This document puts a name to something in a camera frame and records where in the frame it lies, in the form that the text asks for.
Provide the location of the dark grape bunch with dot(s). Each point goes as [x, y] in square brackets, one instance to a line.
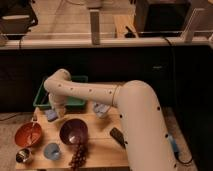
[79, 157]

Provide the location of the metal frame post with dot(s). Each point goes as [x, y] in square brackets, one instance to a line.
[95, 27]

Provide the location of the black remote control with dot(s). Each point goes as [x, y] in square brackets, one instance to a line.
[118, 136]

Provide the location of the black monitor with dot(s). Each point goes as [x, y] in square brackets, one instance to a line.
[160, 15]

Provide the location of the wooden spoon in bowl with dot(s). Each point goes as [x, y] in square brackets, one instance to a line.
[34, 120]

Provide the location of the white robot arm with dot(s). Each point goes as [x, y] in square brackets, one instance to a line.
[145, 133]

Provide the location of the crumpled white blue packet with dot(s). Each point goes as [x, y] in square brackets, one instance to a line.
[100, 109]

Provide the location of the purple bowl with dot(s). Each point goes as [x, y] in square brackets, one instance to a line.
[74, 131]

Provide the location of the blue box on floor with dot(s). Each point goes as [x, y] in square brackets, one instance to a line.
[173, 144]

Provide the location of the blue cup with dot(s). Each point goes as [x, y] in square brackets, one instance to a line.
[52, 151]

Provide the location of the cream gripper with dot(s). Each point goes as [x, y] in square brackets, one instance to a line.
[61, 111]

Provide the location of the orange red bowl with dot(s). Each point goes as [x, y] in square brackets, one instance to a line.
[22, 135]

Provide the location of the metal cup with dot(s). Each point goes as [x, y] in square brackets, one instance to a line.
[24, 156]

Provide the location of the black office chair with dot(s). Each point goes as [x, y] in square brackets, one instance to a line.
[16, 18]

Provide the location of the blue sponge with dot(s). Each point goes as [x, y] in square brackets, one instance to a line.
[51, 115]

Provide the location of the green plastic tray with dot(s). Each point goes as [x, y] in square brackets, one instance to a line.
[72, 103]

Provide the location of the black handled brush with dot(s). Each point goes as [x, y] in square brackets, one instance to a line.
[44, 99]

